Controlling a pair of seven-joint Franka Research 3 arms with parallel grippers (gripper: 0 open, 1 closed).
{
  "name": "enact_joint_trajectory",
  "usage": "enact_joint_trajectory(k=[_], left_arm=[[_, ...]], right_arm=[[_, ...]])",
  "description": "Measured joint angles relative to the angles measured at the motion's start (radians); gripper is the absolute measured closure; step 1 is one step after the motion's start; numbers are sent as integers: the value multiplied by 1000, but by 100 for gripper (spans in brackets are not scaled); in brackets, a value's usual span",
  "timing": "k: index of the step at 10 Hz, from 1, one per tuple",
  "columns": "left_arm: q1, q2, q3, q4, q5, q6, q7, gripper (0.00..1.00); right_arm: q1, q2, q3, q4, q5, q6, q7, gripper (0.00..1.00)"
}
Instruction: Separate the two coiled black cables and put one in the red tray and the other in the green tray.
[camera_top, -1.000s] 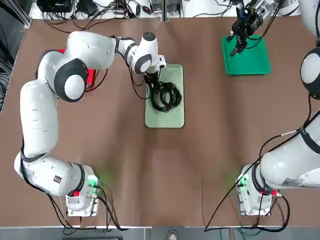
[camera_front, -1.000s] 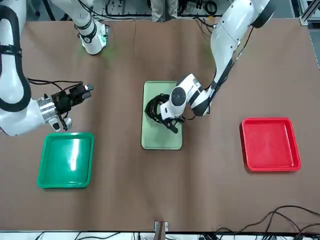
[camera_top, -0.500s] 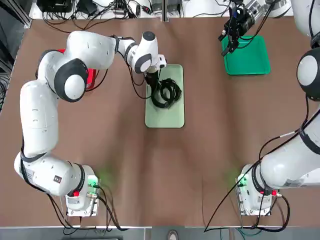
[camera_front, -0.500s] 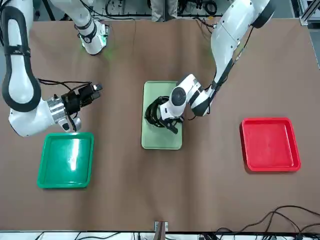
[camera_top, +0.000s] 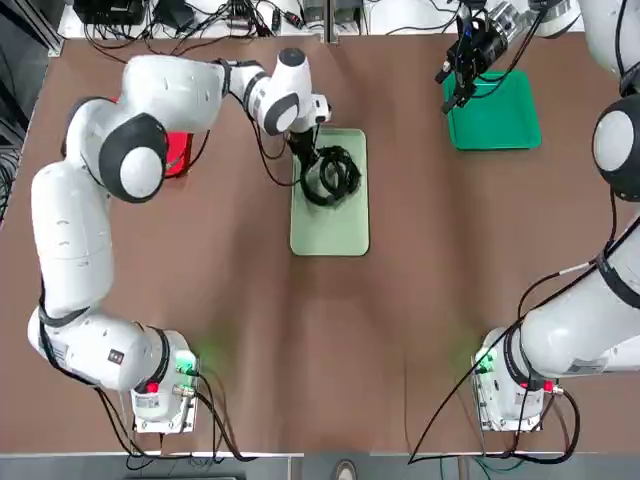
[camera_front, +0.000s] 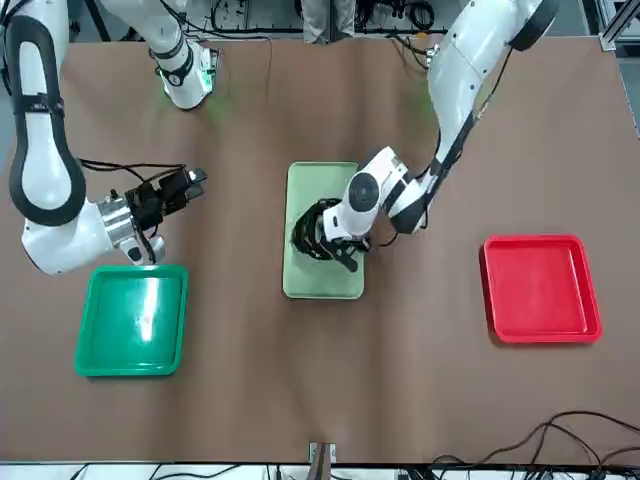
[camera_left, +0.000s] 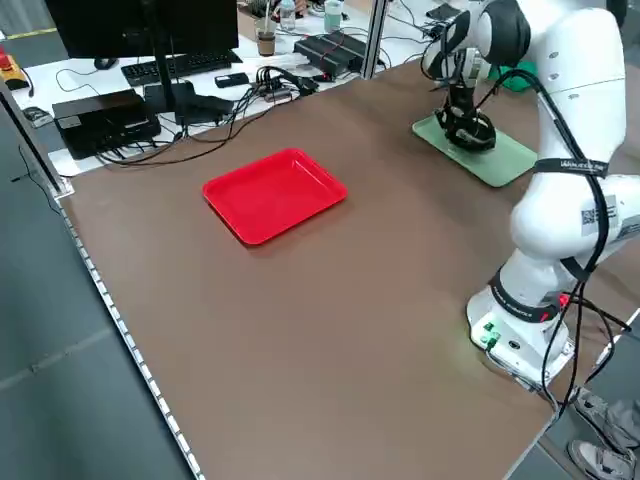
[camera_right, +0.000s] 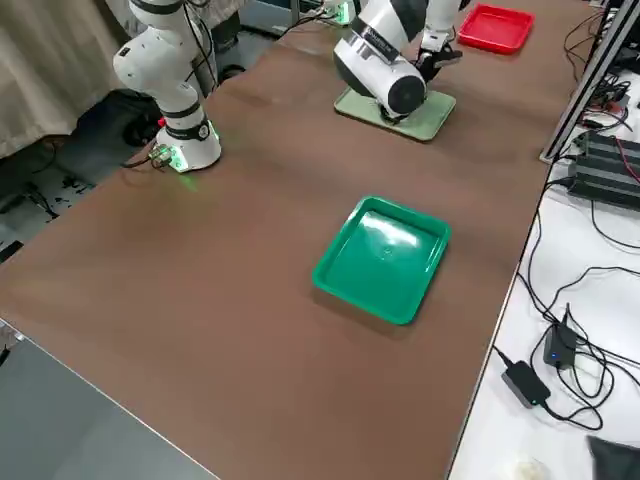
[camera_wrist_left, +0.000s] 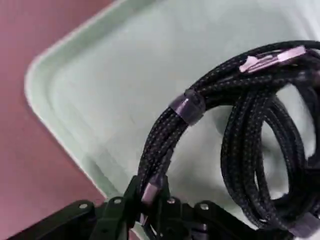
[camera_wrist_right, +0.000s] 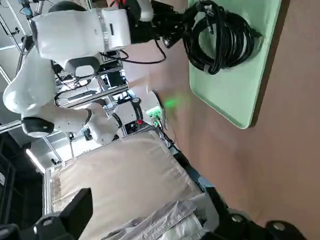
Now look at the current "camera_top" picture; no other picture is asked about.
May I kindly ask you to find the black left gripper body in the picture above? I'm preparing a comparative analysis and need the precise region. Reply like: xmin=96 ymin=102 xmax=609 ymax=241
xmin=285 ymin=127 xmax=321 ymax=162

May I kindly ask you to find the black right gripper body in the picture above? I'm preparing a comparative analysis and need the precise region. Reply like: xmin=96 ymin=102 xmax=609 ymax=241
xmin=446 ymin=15 xmax=510 ymax=80

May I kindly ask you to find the pale green plastic tray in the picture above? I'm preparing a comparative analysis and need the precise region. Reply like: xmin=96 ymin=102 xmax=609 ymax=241
xmin=289 ymin=128 xmax=371 ymax=258

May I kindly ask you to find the red plastic tray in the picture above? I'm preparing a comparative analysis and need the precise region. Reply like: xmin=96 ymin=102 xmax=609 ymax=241
xmin=110 ymin=95 xmax=195 ymax=178

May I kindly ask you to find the black usb hub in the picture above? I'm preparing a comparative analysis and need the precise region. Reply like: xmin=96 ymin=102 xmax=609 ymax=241
xmin=224 ymin=9 xmax=306 ymax=32

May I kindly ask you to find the black monitor stand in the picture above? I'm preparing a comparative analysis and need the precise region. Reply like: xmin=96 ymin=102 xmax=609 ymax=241
xmin=152 ymin=0 xmax=196 ymax=29

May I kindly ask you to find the black docking box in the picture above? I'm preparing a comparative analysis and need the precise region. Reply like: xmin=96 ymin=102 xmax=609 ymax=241
xmin=73 ymin=0 xmax=147 ymax=26

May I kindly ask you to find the aluminium frame post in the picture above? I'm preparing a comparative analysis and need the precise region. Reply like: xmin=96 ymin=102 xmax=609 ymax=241
xmin=322 ymin=0 xmax=338 ymax=45

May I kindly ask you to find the aluminium frame rail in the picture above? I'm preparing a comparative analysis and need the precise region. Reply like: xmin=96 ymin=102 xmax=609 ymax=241
xmin=34 ymin=0 xmax=66 ymax=57

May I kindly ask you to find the black left arm base cable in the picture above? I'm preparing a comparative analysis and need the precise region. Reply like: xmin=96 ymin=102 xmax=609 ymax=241
xmin=94 ymin=369 xmax=264 ymax=462

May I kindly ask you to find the black arm base cable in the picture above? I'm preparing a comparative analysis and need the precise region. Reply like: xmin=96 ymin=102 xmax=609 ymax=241
xmin=94 ymin=369 xmax=264 ymax=462
xmin=407 ymin=319 xmax=584 ymax=466

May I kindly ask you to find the black right arm base cable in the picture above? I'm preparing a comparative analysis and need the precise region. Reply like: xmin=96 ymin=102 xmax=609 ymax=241
xmin=407 ymin=319 xmax=584 ymax=466

